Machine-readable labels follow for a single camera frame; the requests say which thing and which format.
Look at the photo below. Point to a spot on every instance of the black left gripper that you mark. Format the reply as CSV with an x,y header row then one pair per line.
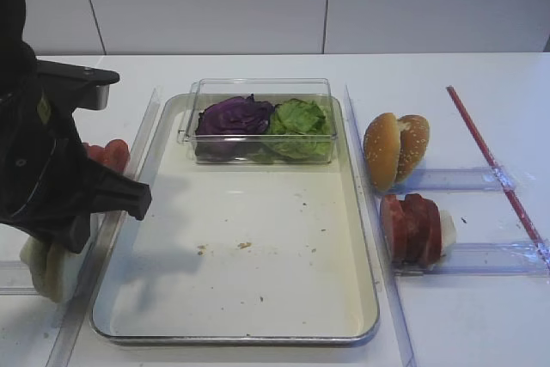
x,y
49,185

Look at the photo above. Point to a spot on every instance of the pale bun bottom slice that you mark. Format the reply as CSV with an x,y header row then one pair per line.
x,y
63,267

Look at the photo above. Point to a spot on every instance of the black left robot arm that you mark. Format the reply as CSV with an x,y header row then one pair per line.
x,y
15,53

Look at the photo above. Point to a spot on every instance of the red tomato slices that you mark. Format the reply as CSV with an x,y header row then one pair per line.
x,y
115,155

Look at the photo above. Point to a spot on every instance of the green lettuce leaves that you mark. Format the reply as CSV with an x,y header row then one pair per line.
x,y
299,131

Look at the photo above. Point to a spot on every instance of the brown meat patty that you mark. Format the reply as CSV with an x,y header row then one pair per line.
x,y
393,221
418,226
433,247

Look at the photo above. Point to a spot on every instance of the pale bun bottom standing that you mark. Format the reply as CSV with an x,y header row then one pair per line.
x,y
34,255

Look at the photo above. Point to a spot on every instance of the metal baking tray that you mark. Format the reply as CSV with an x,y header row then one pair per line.
x,y
239,253

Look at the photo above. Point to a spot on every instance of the purple cabbage leaves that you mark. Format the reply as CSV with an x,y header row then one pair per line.
x,y
233,116

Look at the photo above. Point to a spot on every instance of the clear plastic vegetable container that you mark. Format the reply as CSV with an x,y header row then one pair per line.
x,y
210,91

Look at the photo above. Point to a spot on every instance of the sesame bun top left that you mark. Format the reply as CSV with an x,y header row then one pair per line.
x,y
382,150

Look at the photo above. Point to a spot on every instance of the sesame bun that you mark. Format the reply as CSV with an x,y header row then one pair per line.
x,y
414,140
382,150

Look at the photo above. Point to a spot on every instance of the sesame bun top right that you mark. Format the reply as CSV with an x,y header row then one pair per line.
x,y
414,140

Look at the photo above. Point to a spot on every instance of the white pusher block lower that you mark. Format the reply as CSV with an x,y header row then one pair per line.
x,y
448,231

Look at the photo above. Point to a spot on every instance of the red strip on table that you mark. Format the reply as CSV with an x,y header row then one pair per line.
x,y
494,160

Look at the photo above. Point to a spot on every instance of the clear left divider rail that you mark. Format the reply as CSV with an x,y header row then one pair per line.
x,y
78,307

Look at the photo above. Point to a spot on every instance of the clear long divider rail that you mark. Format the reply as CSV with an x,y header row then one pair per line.
x,y
407,355

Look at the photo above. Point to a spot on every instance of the clear rail track upper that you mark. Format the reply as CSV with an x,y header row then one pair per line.
x,y
478,179

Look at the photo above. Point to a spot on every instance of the clear rail track lower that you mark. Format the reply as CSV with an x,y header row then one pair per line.
x,y
494,259

